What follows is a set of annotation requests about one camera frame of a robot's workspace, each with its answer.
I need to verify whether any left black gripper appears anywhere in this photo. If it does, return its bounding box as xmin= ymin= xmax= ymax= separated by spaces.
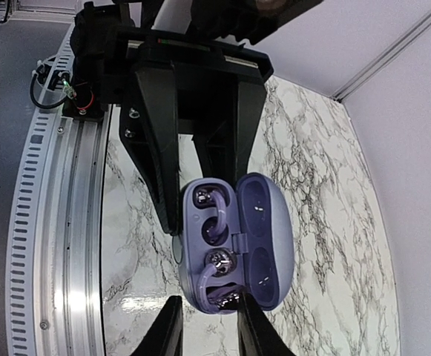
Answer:
xmin=102 ymin=29 xmax=273 ymax=236

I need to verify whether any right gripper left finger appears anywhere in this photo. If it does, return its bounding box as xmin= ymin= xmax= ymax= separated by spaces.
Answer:
xmin=133 ymin=296 xmax=183 ymax=356

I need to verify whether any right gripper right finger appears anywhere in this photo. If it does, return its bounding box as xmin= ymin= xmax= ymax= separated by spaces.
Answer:
xmin=237 ymin=293 xmax=292 ymax=356

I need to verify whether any purple clip earbud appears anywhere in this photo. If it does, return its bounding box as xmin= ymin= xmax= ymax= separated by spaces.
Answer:
xmin=192 ymin=183 xmax=230 ymax=246
xmin=196 ymin=248 xmax=245 ymax=314

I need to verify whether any purple earbud charging case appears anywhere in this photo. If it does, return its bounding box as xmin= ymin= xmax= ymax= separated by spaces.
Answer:
xmin=173 ymin=173 xmax=295 ymax=313

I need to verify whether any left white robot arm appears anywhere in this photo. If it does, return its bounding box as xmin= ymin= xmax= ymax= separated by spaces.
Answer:
xmin=62 ymin=1 xmax=316 ymax=235

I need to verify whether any front aluminium rail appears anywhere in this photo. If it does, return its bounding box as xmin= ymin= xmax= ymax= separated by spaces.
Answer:
xmin=5 ymin=35 xmax=112 ymax=356

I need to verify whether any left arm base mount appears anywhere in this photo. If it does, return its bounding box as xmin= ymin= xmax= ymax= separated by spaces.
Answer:
xmin=29 ymin=10 xmax=112 ymax=123

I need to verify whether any left aluminium frame post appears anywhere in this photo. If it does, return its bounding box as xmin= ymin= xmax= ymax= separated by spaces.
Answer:
xmin=330 ymin=10 xmax=431 ymax=104

